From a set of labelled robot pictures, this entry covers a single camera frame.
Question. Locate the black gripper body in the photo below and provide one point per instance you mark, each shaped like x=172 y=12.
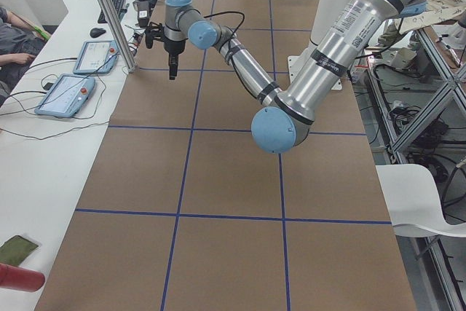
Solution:
x=172 y=47

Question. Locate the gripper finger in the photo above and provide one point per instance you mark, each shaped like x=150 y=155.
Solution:
x=173 y=66

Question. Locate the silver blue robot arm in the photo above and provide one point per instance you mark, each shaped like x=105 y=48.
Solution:
x=287 y=114

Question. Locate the black keyboard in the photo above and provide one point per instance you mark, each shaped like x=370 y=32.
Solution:
x=120 y=7

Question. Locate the upper teach pendant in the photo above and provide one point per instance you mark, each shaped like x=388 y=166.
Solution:
x=96 y=57

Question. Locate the teach pendant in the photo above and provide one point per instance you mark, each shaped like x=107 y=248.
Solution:
x=96 y=57
x=66 y=96

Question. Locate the black computer mouse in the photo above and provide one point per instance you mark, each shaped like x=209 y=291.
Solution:
x=96 y=32

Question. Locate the lower teach pendant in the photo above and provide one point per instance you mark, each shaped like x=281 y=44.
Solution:
x=66 y=96

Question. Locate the seated person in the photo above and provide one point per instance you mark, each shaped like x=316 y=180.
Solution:
x=20 y=44

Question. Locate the green bean bag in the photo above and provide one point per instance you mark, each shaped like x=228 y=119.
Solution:
x=16 y=249

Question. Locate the red bottle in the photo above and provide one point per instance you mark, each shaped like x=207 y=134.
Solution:
x=20 y=279

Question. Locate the green patterned cloth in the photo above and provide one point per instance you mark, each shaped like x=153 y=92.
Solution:
x=437 y=11

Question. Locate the white chair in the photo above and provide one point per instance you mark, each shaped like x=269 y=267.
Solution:
x=413 y=202

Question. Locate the aluminium frame post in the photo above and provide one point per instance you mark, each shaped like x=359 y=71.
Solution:
x=117 y=31

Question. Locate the white pedestal column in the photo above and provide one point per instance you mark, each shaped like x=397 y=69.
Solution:
x=326 y=14

